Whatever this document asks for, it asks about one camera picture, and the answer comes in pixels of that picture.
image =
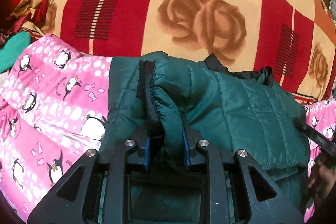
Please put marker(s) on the pink penguin print blanket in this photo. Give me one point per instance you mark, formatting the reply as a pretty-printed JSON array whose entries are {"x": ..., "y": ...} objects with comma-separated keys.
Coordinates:
[{"x": 52, "y": 108}]

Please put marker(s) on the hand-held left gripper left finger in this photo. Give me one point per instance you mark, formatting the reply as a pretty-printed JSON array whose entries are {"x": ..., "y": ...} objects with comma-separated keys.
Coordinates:
[{"x": 146, "y": 154}]

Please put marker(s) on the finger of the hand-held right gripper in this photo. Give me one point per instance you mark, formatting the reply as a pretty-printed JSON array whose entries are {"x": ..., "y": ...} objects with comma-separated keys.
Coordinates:
[{"x": 315, "y": 134}]

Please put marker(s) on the green puffer jacket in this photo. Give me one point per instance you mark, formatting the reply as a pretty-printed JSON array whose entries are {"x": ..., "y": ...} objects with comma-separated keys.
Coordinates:
[{"x": 236, "y": 119}]

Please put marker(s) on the checkered rose print blanket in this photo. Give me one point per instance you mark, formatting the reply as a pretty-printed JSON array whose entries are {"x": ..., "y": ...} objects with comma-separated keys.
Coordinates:
[{"x": 183, "y": 3}]

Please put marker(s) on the green cloth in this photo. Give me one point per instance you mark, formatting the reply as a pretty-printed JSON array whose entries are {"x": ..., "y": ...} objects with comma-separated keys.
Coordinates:
[{"x": 13, "y": 53}]

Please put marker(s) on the person's right hand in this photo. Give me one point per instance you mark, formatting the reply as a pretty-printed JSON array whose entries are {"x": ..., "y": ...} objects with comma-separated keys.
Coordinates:
[{"x": 325, "y": 179}]

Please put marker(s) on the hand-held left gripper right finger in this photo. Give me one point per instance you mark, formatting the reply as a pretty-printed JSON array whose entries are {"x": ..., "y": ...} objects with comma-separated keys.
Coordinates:
[{"x": 187, "y": 155}]

